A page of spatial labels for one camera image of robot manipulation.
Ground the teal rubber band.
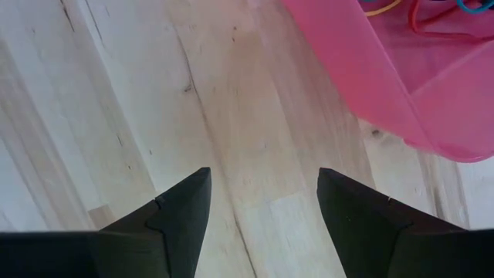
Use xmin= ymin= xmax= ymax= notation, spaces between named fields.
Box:
xmin=456 ymin=0 xmax=494 ymax=15

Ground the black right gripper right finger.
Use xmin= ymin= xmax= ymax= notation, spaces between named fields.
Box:
xmin=316 ymin=167 xmax=494 ymax=278

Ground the yellow rubber band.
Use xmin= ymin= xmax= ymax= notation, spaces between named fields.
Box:
xmin=364 ymin=0 xmax=403 ymax=18

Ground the red rubber band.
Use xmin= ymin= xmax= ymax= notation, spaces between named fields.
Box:
xmin=408 ymin=0 xmax=494 ymax=42

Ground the pink translucent plastic bin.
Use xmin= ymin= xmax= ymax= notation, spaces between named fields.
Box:
xmin=281 ymin=0 xmax=494 ymax=163

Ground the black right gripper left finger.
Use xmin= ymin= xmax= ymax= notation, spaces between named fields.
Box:
xmin=0 ymin=166 xmax=212 ymax=278

